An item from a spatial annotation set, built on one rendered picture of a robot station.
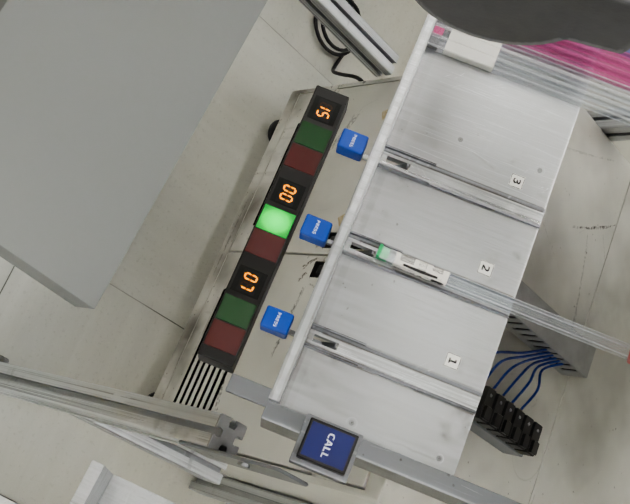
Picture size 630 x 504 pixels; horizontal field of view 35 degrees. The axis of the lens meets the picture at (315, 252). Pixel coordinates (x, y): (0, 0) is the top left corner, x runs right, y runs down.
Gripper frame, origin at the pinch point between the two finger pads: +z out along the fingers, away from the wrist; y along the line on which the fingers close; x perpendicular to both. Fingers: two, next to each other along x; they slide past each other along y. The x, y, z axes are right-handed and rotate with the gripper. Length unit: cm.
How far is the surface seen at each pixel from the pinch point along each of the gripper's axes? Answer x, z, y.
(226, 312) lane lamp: 41.5, 5.8, -11.7
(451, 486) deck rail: 14.1, 1.1, -20.1
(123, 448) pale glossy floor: 50, 81, -23
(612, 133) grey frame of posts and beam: -3, 44, 50
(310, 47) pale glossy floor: 49, 82, 63
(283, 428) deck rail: 31.5, 3.5, -20.9
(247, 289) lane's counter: 40.4, 5.7, -8.5
